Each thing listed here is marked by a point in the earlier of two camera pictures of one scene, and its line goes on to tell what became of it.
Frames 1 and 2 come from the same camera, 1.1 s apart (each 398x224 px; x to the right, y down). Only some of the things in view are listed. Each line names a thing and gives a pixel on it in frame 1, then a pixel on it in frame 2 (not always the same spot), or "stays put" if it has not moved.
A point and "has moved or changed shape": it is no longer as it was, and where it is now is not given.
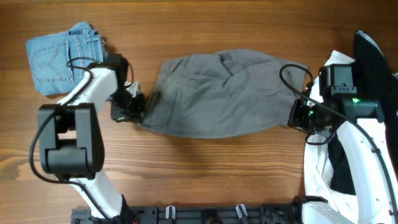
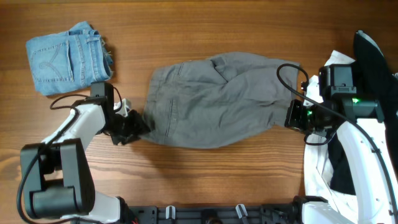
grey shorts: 226,92 has moved or changed shape
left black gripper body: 124,106 → 125,129
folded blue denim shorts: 49,55 stays put
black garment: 374,81 stays put
